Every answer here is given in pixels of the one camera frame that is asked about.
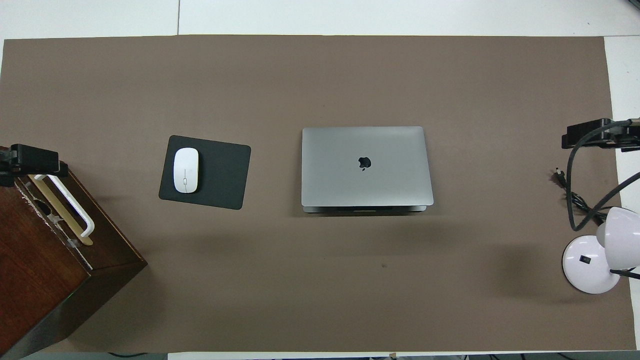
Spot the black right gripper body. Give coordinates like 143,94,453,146
567,118,640,152

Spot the black mouse pad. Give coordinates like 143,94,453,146
158,135,252,211

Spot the brass plate on box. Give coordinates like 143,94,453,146
27,175,94,246

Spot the brown table mat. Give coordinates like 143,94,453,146
0,35,637,353

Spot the black lamp power cable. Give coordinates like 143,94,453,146
552,168,608,226

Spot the dark brown wooden box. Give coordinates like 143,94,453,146
0,146,148,360

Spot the white computer mouse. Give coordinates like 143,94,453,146
173,147,200,194

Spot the grey aluminium laptop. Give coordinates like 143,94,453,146
301,126,435,214

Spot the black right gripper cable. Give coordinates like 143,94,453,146
566,120,640,232

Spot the white desk lamp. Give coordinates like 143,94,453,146
562,206,640,295

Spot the white box handle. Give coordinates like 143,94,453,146
34,173,95,238

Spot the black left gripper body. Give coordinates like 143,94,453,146
0,144,61,187

